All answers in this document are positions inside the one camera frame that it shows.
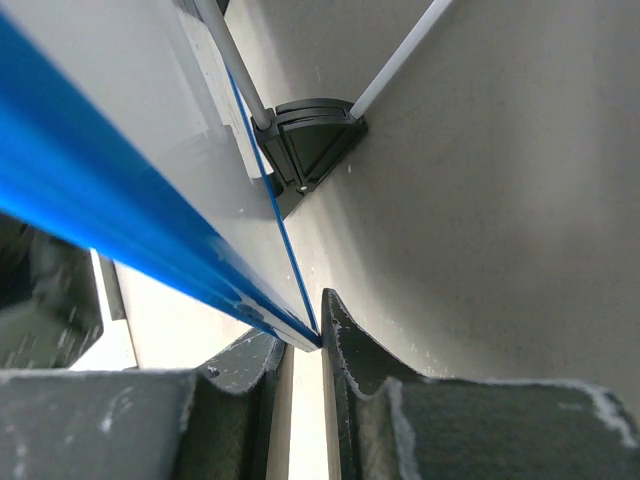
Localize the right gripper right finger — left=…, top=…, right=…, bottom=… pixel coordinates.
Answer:
left=322, top=289, right=639, bottom=479

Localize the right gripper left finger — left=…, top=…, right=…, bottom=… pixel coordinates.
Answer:
left=1, top=330, right=286, bottom=479

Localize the blue framed whiteboard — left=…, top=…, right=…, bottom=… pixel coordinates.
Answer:
left=1, top=1, right=322, bottom=351

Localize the black corner bracket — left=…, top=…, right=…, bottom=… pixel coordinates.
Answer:
left=251, top=98, right=368, bottom=218

